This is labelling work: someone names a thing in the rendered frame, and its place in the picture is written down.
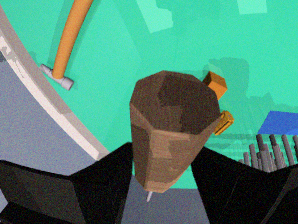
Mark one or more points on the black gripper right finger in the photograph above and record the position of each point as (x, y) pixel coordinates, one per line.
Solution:
(234, 193)

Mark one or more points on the blue flat strip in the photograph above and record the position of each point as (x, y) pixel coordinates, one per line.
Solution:
(277, 123)

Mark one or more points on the orange flat bar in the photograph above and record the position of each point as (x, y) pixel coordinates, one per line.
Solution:
(217, 83)

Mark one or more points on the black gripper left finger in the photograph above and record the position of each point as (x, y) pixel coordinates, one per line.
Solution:
(95, 195)

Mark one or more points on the orange ribbed screwdriver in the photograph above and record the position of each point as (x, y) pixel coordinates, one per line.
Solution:
(226, 120)

